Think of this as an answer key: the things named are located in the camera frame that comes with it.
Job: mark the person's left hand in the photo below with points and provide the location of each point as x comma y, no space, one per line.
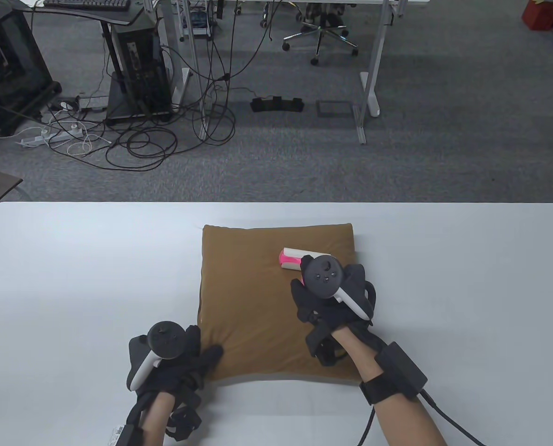
193,367

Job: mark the person's right hand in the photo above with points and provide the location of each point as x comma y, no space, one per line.
311,306

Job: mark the pink lint roller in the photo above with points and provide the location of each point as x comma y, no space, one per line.
290,258

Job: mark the brown pillow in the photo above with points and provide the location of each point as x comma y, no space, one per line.
248,288

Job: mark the person's right forearm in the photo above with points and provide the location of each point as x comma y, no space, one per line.
397,418

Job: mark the person's left forearm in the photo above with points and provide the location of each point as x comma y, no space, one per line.
158,418

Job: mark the black white tracking controller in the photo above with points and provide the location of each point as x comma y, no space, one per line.
165,339
325,274

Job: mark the black wrist sensor box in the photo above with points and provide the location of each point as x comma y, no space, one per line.
397,367
128,436

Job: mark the grey floor hatch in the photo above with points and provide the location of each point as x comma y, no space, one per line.
334,108

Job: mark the white power strip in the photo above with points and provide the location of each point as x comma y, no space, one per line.
39,139

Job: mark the silver office chair base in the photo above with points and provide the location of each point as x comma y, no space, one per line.
320,31

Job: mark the grey power strip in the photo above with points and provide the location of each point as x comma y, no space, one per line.
93,103

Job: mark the black computer tower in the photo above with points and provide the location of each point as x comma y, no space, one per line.
141,65

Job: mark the black glass computer case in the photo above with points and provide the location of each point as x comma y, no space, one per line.
11,69

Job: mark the dark curved standing desk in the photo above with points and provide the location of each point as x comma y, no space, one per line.
95,16

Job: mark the red box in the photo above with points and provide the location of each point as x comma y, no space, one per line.
541,16

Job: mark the black keyboard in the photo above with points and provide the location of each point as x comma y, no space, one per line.
86,4

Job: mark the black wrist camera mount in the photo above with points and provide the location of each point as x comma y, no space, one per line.
186,420
323,348

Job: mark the white desk frame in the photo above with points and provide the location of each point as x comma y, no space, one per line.
182,88
375,55

